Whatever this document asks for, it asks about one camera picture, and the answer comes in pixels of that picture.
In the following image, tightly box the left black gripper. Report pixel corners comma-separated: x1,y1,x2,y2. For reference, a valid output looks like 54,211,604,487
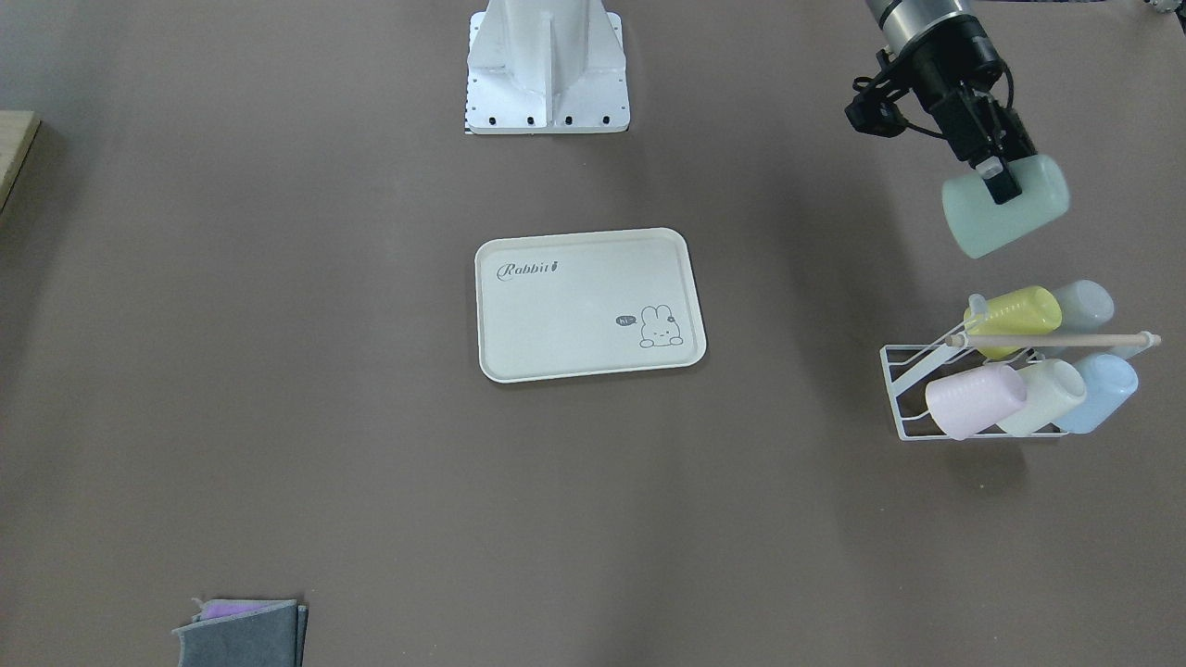
890,17,1038,207

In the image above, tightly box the green plastic cup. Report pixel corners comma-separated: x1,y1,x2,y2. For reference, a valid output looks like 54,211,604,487
940,155,1070,258

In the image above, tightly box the cream rabbit print tray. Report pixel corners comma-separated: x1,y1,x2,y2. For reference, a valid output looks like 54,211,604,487
474,227,708,385

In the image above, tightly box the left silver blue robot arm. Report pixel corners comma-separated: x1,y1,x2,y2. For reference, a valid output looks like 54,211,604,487
844,1,1037,207

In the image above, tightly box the yellow plastic cup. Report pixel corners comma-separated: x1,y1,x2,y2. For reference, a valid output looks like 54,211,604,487
967,284,1064,336

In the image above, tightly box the grey plastic cup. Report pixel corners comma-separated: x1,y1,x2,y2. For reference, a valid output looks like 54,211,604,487
1052,279,1116,334

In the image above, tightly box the pale cream plastic cup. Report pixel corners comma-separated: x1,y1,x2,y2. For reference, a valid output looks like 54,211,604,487
996,358,1086,436

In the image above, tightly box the pink plastic cup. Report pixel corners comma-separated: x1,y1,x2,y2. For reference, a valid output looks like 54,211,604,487
924,363,1027,440

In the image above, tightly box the light blue plastic cup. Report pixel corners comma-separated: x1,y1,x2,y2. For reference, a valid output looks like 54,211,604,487
1053,352,1140,434

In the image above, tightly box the grey folded cloth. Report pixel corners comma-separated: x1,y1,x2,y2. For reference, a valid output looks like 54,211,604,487
173,599,310,666

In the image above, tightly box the purple folded cloth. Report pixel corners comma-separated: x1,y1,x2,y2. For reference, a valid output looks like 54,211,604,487
191,598,279,623

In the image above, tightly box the wooden cutting board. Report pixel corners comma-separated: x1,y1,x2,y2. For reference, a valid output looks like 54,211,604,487
0,110,42,208

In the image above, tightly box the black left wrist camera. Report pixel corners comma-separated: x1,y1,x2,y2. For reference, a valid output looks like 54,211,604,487
844,47,914,138

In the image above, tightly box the white wire cup rack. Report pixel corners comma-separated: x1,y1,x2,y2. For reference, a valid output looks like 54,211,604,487
878,293,1162,442

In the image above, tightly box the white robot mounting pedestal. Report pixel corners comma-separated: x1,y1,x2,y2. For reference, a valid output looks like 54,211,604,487
463,1,631,135

